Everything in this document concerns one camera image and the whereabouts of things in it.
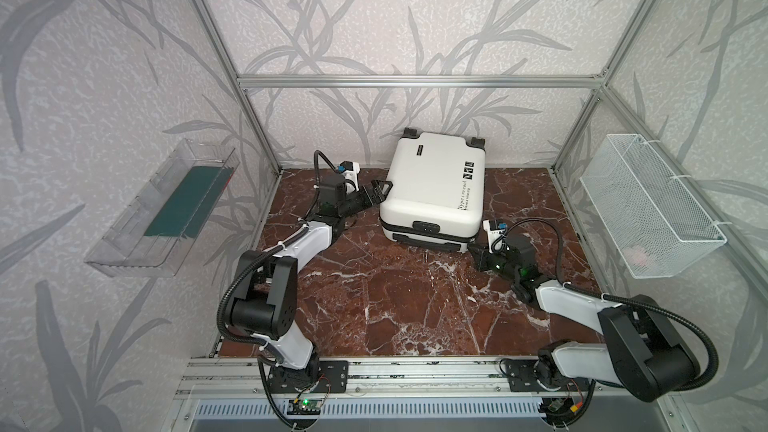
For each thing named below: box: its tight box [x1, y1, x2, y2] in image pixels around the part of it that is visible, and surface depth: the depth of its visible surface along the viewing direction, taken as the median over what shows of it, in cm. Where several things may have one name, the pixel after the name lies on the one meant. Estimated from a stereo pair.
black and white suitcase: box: [379, 128, 486, 253], surface depth 90 cm
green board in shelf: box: [144, 166, 234, 238], surface depth 68 cm
